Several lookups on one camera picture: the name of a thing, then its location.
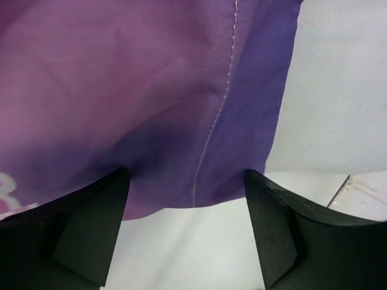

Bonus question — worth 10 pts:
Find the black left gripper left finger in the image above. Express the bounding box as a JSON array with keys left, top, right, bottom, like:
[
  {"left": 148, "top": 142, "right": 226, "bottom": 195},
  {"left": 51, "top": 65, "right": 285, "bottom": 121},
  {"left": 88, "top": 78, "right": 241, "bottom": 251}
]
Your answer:
[{"left": 1, "top": 169, "right": 130, "bottom": 289}]

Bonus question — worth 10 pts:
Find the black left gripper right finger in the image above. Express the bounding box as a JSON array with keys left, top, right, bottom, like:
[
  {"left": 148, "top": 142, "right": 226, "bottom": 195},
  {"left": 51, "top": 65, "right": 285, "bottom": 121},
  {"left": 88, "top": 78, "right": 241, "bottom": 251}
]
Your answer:
[{"left": 244, "top": 170, "right": 386, "bottom": 290}]

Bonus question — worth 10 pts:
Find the white pillow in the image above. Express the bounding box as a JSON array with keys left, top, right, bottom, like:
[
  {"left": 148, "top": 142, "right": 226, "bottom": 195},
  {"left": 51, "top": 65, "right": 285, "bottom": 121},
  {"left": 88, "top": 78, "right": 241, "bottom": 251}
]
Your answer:
[{"left": 106, "top": 1, "right": 386, "bottom": 289}]

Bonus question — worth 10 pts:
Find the pink pillowcase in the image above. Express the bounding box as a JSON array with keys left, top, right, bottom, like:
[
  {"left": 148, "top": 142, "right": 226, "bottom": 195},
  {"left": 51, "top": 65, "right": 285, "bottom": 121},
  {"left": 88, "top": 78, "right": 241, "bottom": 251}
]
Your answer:
[{"left": 1, "top": 1, "right": 301, "bottom": 219}]

